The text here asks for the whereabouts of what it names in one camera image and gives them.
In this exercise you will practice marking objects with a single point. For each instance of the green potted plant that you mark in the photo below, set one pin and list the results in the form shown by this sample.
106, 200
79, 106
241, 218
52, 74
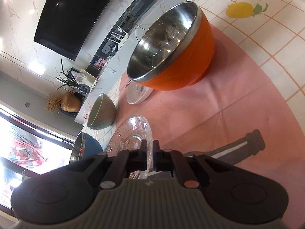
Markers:
66, 78

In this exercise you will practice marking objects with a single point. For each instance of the green ceramic bowl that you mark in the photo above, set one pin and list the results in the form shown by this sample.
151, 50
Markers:
102, 114

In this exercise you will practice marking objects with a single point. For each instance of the lemon pattern tablecloth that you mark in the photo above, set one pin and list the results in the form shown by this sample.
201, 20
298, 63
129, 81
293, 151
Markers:
271, 32

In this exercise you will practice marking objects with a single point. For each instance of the black television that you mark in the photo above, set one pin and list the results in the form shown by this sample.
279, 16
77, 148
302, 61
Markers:
65, 24

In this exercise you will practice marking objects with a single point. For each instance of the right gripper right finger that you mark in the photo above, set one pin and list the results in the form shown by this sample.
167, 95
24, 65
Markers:
174, 162

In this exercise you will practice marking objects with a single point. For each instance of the clear glass beaded plate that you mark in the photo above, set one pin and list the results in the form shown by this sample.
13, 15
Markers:
129, 135

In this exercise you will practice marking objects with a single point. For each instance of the white wifi router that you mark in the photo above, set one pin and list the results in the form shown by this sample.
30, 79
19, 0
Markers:
118, 36

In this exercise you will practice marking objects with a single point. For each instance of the blue steel bowl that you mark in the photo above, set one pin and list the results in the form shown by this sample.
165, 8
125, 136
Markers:
84, 146

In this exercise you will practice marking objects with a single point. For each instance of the orange steel bowl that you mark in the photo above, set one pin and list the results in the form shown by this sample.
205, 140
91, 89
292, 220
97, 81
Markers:
175, 51

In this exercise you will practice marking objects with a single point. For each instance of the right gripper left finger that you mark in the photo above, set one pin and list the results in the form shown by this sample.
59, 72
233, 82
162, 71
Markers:
123, 164

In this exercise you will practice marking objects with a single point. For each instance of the pink restaurant placemat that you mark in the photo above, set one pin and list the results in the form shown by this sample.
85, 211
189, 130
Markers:
234, 98

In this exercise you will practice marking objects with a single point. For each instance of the white sticker bowl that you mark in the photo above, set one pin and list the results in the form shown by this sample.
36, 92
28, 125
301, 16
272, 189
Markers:
137, 93

